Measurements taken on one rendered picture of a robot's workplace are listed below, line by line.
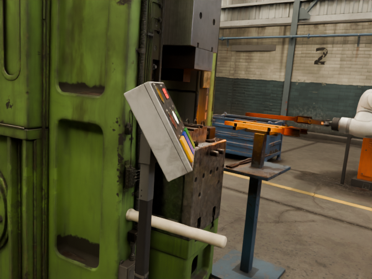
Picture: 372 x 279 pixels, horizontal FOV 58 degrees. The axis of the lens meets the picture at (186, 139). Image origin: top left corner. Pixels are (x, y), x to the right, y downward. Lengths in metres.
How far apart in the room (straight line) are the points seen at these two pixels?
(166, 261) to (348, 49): 8.12
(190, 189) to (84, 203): 0.50
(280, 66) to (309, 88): 1.02
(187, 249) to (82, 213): 0.53
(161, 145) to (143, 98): 0.14
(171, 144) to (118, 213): 0.60
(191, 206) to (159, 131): 0.72
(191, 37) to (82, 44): 0.48
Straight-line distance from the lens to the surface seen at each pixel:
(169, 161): 0.96
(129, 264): 1.58
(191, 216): 1.62
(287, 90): 9.65
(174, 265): 1.77
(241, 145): 5.56
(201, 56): 1.62
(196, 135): 1.64
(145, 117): 0.95
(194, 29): 1.54
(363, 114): 2.08
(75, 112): 1.54
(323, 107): 9.36
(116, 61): 1.40
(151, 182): 1.16
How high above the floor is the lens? 1.20
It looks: 9 degrees down
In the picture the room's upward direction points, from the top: 4 degrees clockwise
